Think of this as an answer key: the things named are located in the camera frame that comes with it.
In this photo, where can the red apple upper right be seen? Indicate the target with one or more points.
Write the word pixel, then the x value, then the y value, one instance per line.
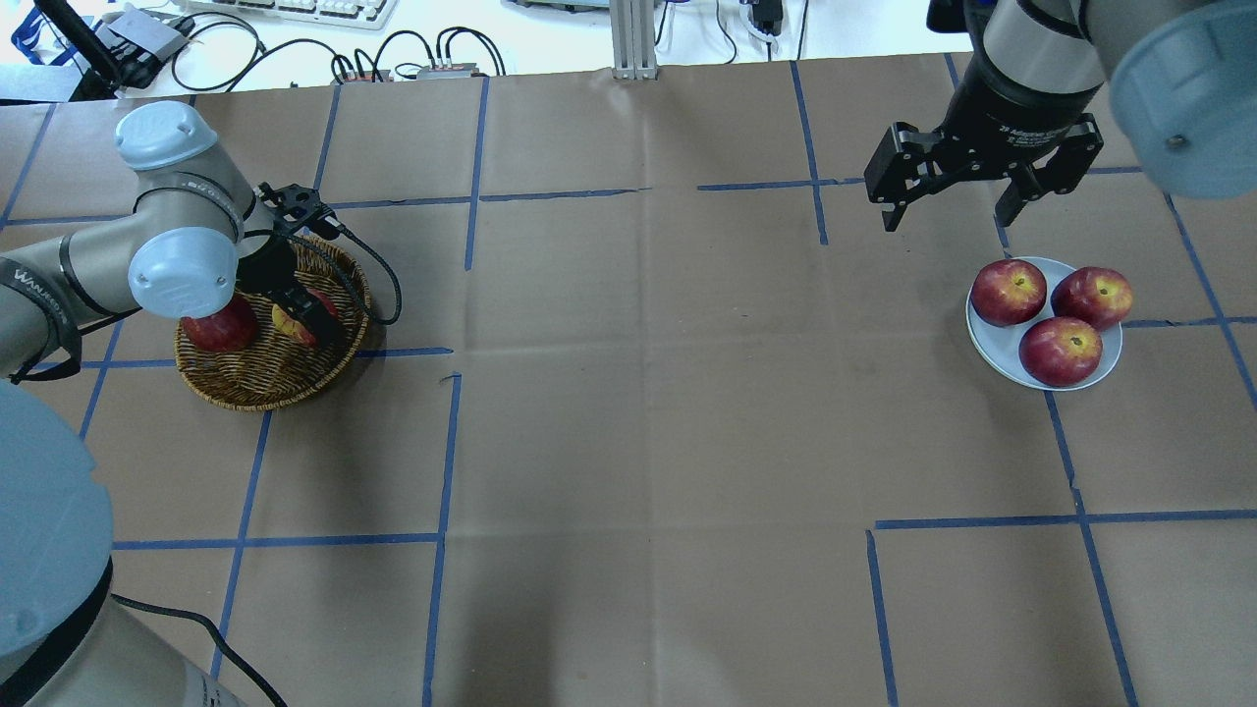
pixel 1102 297

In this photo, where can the woven wicker basket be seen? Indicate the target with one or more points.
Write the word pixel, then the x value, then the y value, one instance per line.
pixel 275 370

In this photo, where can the white keyboard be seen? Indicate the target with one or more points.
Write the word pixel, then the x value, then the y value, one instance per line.
pixel 348 14

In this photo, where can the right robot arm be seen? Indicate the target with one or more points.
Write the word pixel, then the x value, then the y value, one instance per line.
pixel 1180 76

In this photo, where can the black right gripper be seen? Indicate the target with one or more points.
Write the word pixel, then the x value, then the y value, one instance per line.
pixel 1007 120

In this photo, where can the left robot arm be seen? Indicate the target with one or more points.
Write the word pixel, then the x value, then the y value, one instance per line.
pixel 197 235

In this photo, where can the red apple lower plate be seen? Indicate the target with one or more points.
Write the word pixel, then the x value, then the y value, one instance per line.
pixel 1060 352

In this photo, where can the grey power adapter box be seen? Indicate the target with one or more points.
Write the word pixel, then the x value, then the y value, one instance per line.
pixel 133 34

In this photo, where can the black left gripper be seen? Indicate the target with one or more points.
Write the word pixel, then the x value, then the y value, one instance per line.
pixel 267 267

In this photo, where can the aluminium frame post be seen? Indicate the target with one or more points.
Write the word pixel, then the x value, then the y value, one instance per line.
pixel 633 40

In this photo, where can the red apple upper left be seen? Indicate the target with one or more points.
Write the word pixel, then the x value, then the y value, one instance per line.
pixel 1008 292

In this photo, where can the dark red apple in basket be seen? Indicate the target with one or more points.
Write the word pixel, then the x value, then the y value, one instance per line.
pixel 231 329

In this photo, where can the light blue plate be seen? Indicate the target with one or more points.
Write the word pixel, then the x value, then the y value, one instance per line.
pixel 998 346

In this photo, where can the small connector box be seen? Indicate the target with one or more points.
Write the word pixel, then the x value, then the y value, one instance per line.
pixel 445 71

